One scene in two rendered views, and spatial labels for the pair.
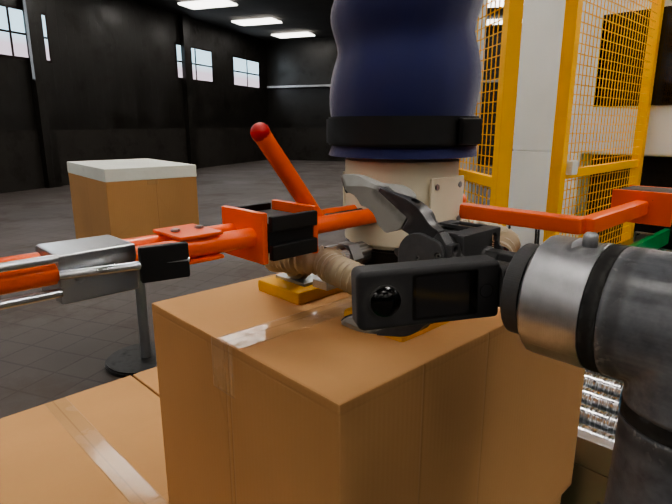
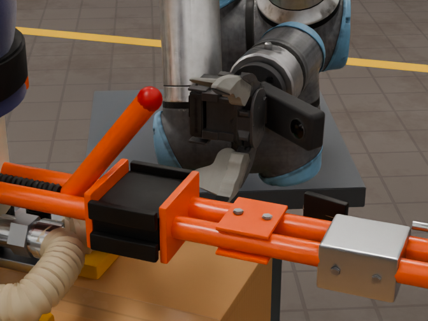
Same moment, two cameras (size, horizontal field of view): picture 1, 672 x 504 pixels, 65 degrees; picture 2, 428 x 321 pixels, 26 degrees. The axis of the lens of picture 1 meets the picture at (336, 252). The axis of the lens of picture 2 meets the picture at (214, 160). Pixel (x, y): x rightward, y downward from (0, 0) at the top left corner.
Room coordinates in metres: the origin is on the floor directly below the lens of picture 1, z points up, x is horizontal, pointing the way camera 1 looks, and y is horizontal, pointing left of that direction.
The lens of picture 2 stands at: (0.89, 0.82, 1.50)
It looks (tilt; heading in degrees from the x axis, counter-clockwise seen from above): 26 degrees down; 245
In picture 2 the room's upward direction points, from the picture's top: straight up
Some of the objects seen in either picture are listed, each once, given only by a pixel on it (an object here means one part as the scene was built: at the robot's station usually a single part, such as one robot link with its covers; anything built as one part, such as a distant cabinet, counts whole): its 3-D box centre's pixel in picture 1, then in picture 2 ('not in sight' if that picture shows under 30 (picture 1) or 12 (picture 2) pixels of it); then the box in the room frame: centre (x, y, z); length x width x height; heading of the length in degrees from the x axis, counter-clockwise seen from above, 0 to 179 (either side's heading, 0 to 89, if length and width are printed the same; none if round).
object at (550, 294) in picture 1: (568, 294); (264, 80); (0.37, -0.17, 1.08); 0.09 x 0.05 x 0.10; 134
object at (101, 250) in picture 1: (87, 267); (363, 256); (0.48, 0.23, 1.07); 0.07 x 0.07 x 0.04; 44
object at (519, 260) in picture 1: (474, 274); (237, 104); (0.43, -0.12, 1.07); 0.12 x 0.09 x 0.08; 44
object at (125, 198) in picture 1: (132, 204); not in sight; (2.52, 0.98, 0.82); 0.60 x 0.40 x 0.40; 40
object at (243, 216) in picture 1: (270, 229); (143, 209); (0.63, 0.08, 1.07); 0.10 x 0.08 x 0.06; 44
